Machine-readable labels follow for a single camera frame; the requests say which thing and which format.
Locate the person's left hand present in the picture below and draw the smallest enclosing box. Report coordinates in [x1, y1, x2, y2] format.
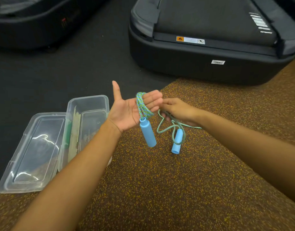
[106, 81, 163, 134]

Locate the person's right hand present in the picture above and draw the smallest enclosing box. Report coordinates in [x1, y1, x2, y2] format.
[158, 98, 206, 128]

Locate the blue-handled green jump rope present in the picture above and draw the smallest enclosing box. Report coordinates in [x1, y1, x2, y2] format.
[136, 91, 202, 155]

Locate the clear plastic box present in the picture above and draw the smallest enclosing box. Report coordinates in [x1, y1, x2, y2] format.
[57, 95, 112, 174]

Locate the clear plastic lid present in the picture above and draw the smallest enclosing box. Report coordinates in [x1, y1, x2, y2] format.
[0, 112, 67, 194]

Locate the person's right forearm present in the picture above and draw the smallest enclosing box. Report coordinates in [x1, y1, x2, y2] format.
[197, 110, 295, 207]

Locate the person's left forearm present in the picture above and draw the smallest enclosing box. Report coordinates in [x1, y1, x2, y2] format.
[12, 119, 124, 231]

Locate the black treadmill with warning sticker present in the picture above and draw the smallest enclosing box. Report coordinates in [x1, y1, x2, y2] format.
[128, 0, 295, 86]

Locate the beige paper strip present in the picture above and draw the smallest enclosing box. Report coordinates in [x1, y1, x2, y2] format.
[68, 106, 81, 163]

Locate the black treadmill with red mark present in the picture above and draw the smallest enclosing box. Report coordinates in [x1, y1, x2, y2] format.
[0, 0, 112, 50]

